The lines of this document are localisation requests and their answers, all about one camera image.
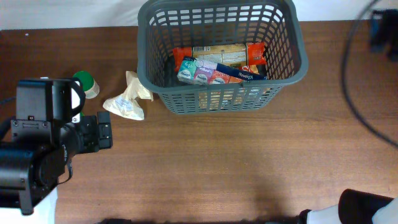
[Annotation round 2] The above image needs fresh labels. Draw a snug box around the beige paper bag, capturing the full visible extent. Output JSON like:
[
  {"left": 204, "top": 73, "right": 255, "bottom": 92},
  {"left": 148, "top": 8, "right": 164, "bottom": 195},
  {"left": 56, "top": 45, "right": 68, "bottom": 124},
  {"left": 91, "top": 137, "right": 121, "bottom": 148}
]
[{"left": 103, "top": 71, "right": 154, "bottom": 121}]

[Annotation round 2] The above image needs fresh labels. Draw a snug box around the grey plastic basket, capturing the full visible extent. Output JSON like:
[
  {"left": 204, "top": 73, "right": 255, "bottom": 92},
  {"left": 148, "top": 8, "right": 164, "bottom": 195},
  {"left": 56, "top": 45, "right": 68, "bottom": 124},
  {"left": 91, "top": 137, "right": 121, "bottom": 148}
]
[{"left": 137, "top": 0, "right": 308, "bottom": 114}]

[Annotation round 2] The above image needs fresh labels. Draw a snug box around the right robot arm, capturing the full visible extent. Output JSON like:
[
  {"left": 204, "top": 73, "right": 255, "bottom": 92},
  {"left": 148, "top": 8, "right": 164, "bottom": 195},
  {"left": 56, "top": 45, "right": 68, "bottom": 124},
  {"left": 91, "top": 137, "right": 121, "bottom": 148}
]
[{"left": 292, "top": 9, "right": 397, "bottom": 224}]

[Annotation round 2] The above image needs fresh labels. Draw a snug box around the orange pasta packet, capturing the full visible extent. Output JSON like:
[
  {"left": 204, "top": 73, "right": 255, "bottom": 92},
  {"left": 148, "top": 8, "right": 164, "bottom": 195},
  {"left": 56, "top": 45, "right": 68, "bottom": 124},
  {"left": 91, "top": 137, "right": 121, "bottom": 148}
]
[{"left": 172, "top": 42, "right": 267, "bottom": 71}]

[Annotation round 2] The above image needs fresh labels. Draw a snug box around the green lid jar white label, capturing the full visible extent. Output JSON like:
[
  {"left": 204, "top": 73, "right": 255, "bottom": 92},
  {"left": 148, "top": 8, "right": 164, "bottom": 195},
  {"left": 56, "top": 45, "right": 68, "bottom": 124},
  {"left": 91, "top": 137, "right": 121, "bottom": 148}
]
[{"left": 73, "top": 71, "right": 100, "bottom": 99}]

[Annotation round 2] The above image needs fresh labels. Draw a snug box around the blue tissue pack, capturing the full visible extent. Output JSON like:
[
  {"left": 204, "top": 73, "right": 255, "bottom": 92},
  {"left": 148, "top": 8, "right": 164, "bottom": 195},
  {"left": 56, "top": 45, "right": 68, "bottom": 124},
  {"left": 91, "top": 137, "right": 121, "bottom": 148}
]
[{"left": 177, "top": 57, "right": 267, "bottom": 85}]

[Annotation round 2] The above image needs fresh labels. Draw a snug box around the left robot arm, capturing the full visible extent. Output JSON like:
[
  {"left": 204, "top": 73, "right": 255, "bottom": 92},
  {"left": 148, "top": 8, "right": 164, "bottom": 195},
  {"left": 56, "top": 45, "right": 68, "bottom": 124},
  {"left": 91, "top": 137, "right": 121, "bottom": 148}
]
[{"left": 1, "top": 78, "right": 113, "bottom": 223}]

